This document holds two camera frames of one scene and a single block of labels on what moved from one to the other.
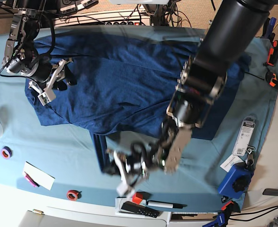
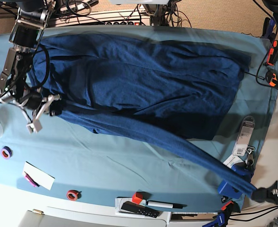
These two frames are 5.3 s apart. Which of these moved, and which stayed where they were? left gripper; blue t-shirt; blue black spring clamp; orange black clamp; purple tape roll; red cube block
Moved: left gripper; blue t-shirt
Stayed: blue black spring clamp; orange black clamp; red cube block; purple tape roll
